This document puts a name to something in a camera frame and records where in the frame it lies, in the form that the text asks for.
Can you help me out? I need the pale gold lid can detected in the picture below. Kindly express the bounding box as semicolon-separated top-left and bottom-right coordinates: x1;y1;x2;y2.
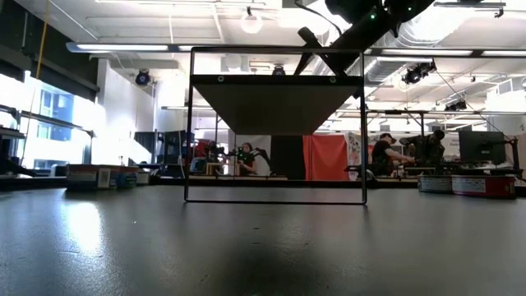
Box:
417;175;454;194
65;164;120;192
117;166;139;190

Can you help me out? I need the black metal gantry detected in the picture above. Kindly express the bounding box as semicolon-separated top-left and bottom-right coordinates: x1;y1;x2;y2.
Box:
364;109;427;165

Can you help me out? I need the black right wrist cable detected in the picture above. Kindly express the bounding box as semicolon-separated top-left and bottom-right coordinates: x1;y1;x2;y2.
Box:
293;0;344;38

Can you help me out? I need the round white ceiling lamp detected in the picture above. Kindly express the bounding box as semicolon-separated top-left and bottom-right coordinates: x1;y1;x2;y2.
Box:
239;6;265;35

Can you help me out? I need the wooden board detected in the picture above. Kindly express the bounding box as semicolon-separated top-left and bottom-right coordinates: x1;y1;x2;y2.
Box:
183;47;368;206

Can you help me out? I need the black partition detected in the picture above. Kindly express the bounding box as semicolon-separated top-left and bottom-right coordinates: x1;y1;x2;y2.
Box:
270;135;305;181

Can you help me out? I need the silver ventilation duct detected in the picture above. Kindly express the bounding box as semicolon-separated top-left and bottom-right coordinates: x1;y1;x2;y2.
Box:
363;0;468;86

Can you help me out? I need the white partition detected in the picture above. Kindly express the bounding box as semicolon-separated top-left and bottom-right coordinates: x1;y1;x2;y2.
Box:
228;135;272;177

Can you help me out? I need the black table mat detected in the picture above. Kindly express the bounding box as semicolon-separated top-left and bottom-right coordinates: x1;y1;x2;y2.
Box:
0;185;526;296

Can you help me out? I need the black computer monitor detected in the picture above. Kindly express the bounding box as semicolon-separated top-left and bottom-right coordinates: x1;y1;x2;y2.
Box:
458;130;507;166

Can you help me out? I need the orange-red partition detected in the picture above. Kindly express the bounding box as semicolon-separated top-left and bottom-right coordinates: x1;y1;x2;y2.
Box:
302;134;350;182

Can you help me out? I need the black metal table frame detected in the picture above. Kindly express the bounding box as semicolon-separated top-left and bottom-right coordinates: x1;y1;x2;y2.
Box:
0;175;526;197

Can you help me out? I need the red can silver lid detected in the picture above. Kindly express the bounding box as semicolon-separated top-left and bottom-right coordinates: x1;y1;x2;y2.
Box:
450;174;517;201

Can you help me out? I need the red background object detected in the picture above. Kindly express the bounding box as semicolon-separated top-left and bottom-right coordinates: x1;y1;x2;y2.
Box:
193;139;211;160

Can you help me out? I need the person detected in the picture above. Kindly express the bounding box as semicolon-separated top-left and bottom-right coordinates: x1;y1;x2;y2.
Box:
371;132;416;177
400;129;447;168
236;141;259;177

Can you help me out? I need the long ceiling light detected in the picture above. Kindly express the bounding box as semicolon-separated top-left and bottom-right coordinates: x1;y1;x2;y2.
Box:
65;42;170;53
380;48;474;58
480;49;526;58

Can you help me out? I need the black ceiling spotlight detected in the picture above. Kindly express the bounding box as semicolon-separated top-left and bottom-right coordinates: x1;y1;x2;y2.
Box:
443;99;468;113
401;60;437;86

